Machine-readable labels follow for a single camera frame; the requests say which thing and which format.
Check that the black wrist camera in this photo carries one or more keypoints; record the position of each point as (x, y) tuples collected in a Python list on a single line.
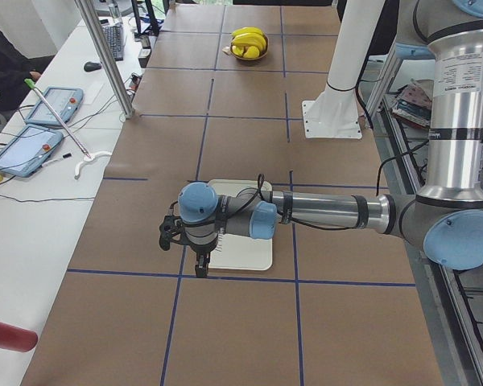
[(169, 232)]

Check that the yellow pear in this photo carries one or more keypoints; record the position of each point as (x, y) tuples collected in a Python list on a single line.
[(245, 53)]

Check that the near blue teach pendant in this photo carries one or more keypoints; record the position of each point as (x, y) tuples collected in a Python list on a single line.
[(26, 153)]

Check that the yellow banana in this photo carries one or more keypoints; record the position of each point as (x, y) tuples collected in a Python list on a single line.
[(261, 42), (245, 40), (247, 30)]

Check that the black computer mouse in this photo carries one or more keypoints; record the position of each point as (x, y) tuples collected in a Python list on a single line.
[(92, 66)]

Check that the white plastic hook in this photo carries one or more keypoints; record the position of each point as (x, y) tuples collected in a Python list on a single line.
[(91, 157)]

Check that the white camera pillar with base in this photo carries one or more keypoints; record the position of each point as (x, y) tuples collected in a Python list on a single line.
[(334, 114)]

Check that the blue teach pendant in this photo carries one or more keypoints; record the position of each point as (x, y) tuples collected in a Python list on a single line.
[(26, 153), (65, 101)]

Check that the white bear tray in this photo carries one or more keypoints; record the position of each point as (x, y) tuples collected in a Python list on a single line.
[(239, 252)]

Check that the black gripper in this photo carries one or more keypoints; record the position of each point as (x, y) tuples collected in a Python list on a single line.
[(201, 252)]

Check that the black keyboard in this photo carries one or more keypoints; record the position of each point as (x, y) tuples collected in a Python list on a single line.
[(114, 37)]

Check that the stack of magazines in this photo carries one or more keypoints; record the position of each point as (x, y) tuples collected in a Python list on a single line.
[(414, 103)]

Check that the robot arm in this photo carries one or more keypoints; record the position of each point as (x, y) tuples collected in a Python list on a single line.
[(444, 219)]

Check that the red bottle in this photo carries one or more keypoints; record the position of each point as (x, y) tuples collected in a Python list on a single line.
[(14, 338)]

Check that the aluminium frame post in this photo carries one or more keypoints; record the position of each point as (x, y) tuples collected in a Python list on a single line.
[(89, 15)]

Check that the long silver reach stick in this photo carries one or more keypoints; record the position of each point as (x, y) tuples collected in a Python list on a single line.
[(31, 84)]

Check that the brown wicker basket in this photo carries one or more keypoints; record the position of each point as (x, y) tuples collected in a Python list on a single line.
[(261, 54)]

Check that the far blue teach pendant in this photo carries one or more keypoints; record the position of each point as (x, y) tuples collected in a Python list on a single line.
[(65, 101)]

